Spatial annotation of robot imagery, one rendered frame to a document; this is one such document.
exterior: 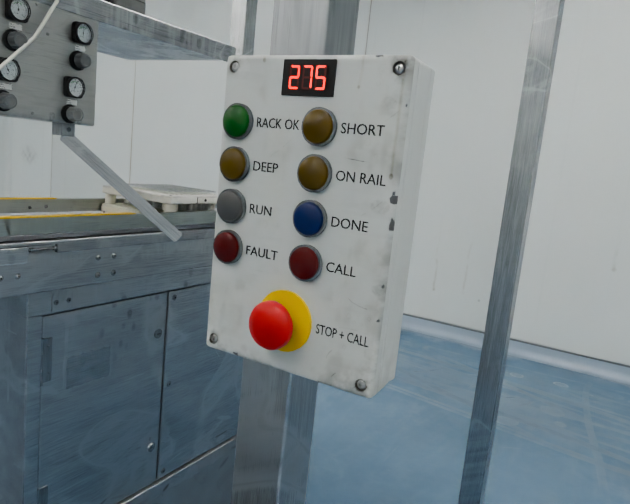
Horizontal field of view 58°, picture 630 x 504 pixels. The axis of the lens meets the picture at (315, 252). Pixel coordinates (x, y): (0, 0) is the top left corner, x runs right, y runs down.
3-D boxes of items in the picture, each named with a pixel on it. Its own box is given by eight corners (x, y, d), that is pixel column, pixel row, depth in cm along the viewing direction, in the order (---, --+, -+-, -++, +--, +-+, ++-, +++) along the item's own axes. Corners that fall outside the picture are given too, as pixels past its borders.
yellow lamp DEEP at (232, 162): (241, 181, 48) (244, 148, 47) (216, 178, 49) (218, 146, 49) (247, 182, 48) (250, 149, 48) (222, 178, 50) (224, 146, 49)
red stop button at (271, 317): (282, 358, 44) (287, 308, 44) (242, 345, 46) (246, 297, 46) (312, 345, 48) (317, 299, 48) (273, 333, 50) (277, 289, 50)
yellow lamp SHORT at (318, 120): (328, 145, 43) (332, 108, 43) (298, 142, 45) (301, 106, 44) (333, 146, 44) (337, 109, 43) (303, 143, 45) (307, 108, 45)
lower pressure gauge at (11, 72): (-2, 79, 89) (-2, 55, 89) (-7, 79, 90) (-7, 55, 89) (21, 83, 92) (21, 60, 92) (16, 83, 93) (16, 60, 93)
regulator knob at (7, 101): (0, 110, 89) (0, 81, 89) (-9, 109, 91) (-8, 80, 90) (20, 113, 92) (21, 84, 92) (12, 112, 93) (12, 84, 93)
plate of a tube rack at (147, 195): (170, 204, 135) (170, 196, 135) (101, 192, 147) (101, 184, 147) (235, 203, 156) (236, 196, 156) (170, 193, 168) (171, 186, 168)
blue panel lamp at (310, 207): (319, 238, 44) (322, 203, 44) (289, 233, 46) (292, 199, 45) (324, 238, 45) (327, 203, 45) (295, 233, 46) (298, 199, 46)
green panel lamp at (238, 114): (245, 138, 47) (247, 104, 47) (219, 136, 48) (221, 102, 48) (251, 139, 48) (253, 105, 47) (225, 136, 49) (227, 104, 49)
